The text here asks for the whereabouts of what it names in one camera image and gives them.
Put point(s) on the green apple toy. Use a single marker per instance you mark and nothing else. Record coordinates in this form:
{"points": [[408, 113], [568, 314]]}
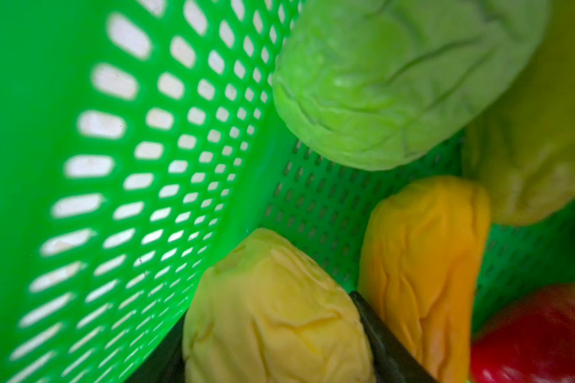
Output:
{"points": [[373, 85]]}

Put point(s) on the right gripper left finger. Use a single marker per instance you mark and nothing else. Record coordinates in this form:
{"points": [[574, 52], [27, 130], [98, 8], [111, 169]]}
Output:
{"points": [[166, 363]]}

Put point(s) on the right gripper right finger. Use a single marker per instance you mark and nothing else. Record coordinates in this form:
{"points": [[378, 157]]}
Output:
{"points": [[392, 361]]}

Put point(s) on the red strawberry toy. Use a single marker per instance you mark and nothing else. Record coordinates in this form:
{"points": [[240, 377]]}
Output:
{"points": [[531, 340]]}

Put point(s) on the green pear toy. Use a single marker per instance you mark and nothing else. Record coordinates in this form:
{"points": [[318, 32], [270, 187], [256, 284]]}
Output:
{"points": [[522, 148]]}

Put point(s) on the orange banana toy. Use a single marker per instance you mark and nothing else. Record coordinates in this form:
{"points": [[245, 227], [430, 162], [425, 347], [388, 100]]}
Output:
{"points": [[419, 264]]}

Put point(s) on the pale yellow fruit toy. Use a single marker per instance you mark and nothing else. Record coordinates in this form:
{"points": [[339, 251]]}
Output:
{"points": [[267, 312]]}

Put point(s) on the green plastic basket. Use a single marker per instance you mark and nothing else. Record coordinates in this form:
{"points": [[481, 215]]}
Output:
{"points": [[140, 144]]}

